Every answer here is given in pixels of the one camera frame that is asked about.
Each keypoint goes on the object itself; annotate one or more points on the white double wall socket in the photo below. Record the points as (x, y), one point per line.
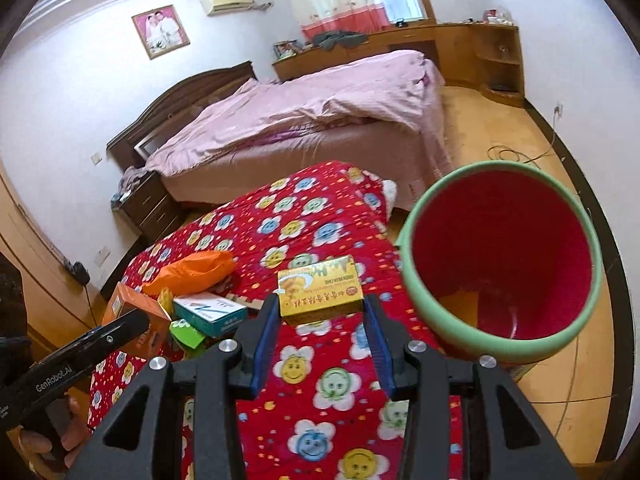
(103, 255)

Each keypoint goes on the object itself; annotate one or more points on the wooden corner shelf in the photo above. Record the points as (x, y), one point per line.
(490, 60)

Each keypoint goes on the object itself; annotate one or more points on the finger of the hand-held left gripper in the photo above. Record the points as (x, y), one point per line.
(117, 335)

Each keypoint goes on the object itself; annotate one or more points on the brown cardboard box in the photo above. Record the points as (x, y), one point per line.
(135, 305)

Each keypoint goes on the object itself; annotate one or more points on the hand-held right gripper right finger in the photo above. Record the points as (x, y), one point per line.
(380, 345)

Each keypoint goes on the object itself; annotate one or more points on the dark wooden nightstand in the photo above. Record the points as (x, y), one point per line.
(152, 207)

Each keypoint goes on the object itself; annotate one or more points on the bed with pink cover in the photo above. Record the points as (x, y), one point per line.
(300, 105)

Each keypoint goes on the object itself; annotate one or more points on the dark wooden headboard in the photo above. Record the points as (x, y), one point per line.
(165, 110)

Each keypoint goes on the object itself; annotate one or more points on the red smiley flower blanket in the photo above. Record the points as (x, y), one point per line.
(320, 220)

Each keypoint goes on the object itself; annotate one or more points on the wooden wardrobe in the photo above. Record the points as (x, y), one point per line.
(30, 240)

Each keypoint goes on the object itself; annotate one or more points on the teal white box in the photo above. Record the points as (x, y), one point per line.
(210, 312)

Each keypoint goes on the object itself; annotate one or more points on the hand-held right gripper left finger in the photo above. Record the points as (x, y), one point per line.
(262, 345)

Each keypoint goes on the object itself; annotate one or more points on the small photo frame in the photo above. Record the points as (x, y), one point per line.
(286, 49)

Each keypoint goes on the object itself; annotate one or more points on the wall air conditioner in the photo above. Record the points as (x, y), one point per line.
(227, 2)

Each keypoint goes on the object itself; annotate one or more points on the yellow foam net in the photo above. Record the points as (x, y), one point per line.
(165, 305)

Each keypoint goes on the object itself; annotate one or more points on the yellow cake box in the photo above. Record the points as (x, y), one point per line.
(320, 290)

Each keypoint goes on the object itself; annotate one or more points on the dark grey clothes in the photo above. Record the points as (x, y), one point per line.
(337, 40)

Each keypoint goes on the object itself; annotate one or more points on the notched wooden block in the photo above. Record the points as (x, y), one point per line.
(247, 304)

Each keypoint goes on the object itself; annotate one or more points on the cream and pink curtain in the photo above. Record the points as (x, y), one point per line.
(330, 0)

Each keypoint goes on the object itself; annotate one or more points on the framed wedding photo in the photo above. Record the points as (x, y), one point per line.
(161, 31)

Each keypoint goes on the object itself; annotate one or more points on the orange plastic bag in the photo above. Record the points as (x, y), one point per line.
(190, 270)

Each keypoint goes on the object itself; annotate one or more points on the black power adapter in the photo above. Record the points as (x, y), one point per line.
(80, 272)

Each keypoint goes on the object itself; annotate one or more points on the green carton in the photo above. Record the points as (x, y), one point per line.
(186, 335)

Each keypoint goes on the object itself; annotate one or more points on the red bucket with green rim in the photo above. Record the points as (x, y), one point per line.
(500, 240)

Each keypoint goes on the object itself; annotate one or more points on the small containers on shelf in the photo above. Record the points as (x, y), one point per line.
(497, 16)

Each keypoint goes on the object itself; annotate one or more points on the person's left hand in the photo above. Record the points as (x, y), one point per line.
(80, 425)

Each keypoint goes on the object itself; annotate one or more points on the long wooden desk cabinet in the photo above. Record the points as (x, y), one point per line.
(380, 50)

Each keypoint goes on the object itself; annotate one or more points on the pile of clothes on nightstand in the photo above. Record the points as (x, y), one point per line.
(129, 185)

